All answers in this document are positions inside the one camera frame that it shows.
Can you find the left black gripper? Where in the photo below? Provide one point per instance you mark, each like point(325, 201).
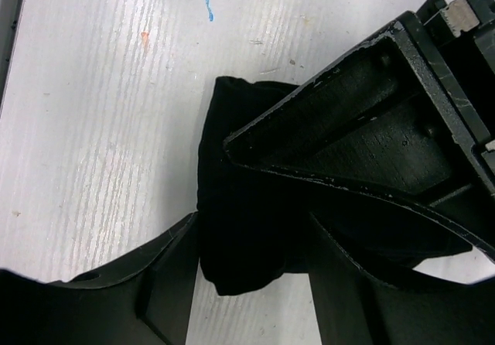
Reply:
point(460, 51)

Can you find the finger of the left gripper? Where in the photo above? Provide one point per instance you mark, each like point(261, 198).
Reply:
point(406, 205)
point(381, 116)

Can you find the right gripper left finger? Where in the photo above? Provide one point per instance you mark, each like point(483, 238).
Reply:
point(143, 297)

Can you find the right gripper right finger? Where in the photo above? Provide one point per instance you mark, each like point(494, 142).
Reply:
point(361, 298)

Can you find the black underwear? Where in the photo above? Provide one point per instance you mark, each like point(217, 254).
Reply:
point(251, 222)

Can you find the aluminium mounting rail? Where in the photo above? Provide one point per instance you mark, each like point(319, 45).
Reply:
point(10, 15)

